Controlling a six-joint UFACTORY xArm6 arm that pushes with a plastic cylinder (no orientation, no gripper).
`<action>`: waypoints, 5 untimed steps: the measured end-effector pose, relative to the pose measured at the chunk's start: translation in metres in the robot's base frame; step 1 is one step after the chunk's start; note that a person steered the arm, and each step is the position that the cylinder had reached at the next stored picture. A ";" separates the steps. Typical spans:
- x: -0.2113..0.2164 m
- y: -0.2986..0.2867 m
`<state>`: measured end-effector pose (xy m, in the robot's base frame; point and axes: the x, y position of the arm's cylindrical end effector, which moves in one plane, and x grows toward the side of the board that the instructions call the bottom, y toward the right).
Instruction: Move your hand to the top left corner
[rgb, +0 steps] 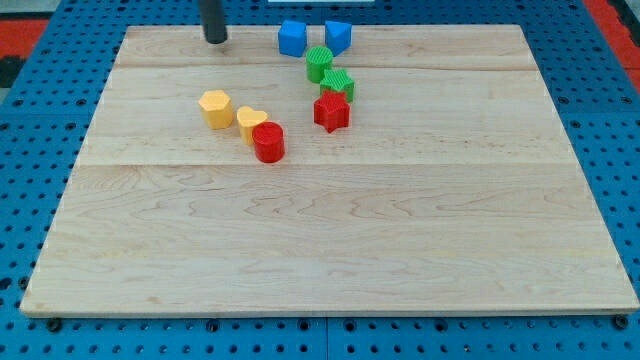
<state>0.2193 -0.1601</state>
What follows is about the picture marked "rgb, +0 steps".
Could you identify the green star block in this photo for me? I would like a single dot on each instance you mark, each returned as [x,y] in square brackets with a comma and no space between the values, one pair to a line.
[338,81]

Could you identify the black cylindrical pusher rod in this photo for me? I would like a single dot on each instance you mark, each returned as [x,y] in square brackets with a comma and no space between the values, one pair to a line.
[213,21]

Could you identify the blue cube block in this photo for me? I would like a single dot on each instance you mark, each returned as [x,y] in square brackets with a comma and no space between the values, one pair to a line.
[292,38]

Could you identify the red cylinder block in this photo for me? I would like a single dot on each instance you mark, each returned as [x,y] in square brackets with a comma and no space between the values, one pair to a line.
[268,138]

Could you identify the light wooden board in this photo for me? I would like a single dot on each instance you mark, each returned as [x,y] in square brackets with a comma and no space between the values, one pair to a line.
[454,191]

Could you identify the green cylinder block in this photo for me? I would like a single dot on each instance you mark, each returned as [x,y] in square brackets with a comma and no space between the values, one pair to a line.
[318,59]

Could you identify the yellow heart block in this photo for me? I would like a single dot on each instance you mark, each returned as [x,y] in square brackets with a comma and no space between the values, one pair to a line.
[248,118]

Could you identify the blue triangular prism block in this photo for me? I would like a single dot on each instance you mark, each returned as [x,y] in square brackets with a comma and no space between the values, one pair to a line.
[338,36]

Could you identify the red star block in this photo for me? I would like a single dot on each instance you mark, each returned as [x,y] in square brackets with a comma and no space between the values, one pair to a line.
[332,111]

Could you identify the yellow hexagon block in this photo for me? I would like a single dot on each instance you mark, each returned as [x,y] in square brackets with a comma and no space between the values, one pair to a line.
[216,109]

